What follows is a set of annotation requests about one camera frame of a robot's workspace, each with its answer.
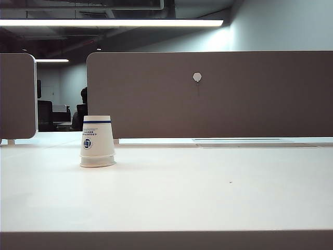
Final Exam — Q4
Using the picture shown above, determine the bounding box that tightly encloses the narrow brown desk partition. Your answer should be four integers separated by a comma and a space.
0, 53, 37, 141

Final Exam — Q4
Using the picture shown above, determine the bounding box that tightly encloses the seated person dark silhouette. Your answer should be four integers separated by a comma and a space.
72, 87, 88, 131

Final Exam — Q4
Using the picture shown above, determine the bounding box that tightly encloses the white paper cup blue logo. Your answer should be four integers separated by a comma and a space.
79, 115, 116, 158
79, 154, 117, 168

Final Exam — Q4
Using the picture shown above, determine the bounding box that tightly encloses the short ceiling light strip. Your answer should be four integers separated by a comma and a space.
35, 58, 70, 63

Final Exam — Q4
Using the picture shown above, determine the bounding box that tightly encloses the long ceiling light strip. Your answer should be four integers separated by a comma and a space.
0, 19, 225, 27

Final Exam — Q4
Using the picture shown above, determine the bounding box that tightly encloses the wide brown desk partition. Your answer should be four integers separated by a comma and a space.
86, 51, 333, 139

